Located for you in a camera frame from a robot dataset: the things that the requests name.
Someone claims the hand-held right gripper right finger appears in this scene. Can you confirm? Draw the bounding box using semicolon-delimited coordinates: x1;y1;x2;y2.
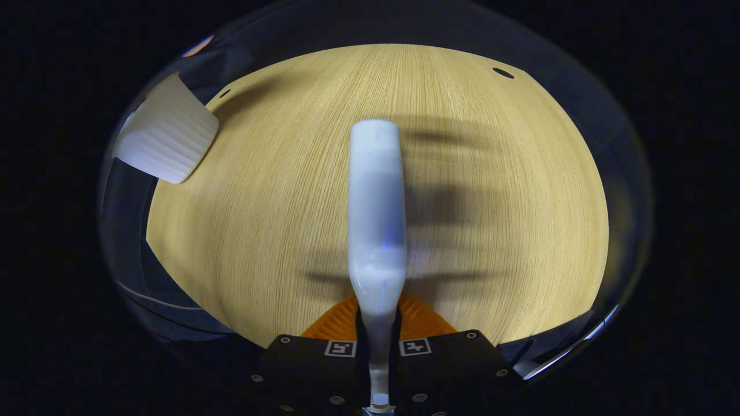
396;292;524;416

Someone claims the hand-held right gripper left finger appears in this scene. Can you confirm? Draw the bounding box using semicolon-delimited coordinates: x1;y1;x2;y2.
251;294;371;416

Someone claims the small white broom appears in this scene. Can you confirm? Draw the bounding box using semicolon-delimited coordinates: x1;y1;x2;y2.
347;119;407;412

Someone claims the white ribbed garbage bin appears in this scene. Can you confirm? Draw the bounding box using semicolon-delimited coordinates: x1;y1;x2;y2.
113;72;220;184

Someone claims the wooden desktop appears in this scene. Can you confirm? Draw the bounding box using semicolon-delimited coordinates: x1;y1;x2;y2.
146;44;609;347

